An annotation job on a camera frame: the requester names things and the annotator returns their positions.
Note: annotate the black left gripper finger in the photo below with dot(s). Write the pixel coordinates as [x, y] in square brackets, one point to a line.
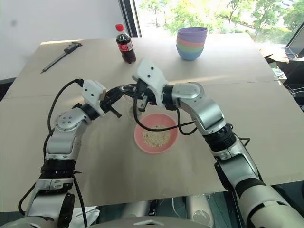
[116, 89]
[116, 112]

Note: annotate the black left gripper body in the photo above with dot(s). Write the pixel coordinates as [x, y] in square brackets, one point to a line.
[108, 101]

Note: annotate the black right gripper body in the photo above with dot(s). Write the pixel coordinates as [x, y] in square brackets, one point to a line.
[143, 90]

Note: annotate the clear glass mug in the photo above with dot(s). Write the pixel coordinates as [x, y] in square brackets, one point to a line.
[131, 111]

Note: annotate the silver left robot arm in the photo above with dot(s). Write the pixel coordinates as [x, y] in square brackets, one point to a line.
[64, 140]

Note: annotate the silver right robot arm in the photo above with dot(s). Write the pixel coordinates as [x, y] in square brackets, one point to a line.
[209, 111]

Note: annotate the oatmeal flakes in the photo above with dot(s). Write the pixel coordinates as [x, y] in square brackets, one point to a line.
[155, 139]

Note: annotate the blue bowl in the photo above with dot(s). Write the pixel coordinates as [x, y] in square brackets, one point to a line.
[189, 54]

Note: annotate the green bowl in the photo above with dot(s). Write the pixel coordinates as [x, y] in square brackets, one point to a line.
[189, 46]

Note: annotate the small pink stacked bowl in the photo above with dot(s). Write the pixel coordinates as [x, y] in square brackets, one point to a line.
[190, 42]

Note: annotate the purple bowl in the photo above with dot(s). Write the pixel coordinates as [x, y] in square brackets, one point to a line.
[192, 33]

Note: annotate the cola bottle with red cap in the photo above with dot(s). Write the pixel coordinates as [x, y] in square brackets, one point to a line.
[125, 47]

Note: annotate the black digital caliper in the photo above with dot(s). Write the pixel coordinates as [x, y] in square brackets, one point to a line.
[62, 55]

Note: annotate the grey robot torso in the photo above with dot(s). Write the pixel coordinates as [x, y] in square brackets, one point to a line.
[142, 222]

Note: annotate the white rounded robot leg part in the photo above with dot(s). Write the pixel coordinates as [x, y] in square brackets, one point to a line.
[200, 206]

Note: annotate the brown cardboard box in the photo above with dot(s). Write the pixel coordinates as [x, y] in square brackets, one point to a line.
[273, 55]

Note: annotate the open laptop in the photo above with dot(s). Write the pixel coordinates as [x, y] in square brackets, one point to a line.
[297, 40]

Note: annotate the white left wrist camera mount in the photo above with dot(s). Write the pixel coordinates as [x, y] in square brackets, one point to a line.
[93, 93]

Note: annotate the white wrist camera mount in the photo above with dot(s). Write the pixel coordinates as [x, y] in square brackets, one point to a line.
[93, 93]
[149, 72]

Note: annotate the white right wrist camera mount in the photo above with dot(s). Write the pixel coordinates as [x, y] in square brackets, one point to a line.
[149, 72]

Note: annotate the black window frame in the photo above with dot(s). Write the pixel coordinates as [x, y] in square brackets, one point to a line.
[131, 17]

